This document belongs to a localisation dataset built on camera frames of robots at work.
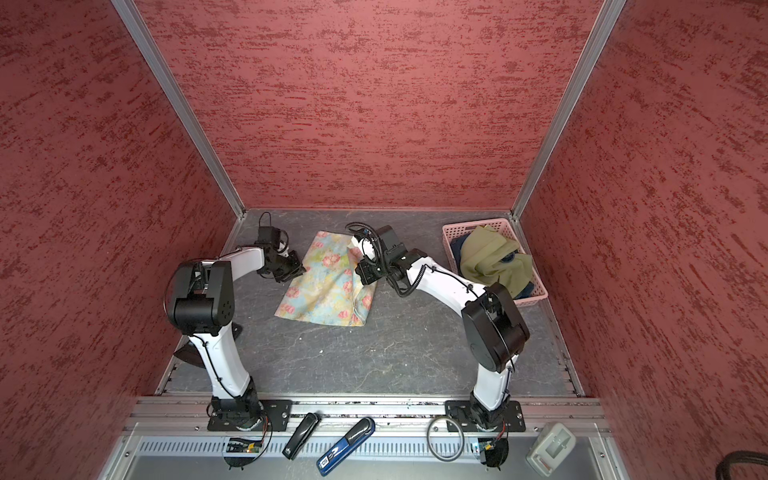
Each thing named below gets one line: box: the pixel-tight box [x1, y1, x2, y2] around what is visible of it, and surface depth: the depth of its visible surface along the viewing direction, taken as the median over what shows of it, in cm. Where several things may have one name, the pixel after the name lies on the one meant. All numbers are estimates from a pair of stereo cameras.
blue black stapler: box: [316, 417, 376, 477], surface depth 69 cm
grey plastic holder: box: [526, 422, 576, 477], surface depth 69 cm
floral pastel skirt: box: [275, 231, 377, 327], surface depth 99 cm
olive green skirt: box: [460, 225, 533, 297], surface depth 93 cm
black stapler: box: [282, 412, 322, 461], surface depth 70 cm
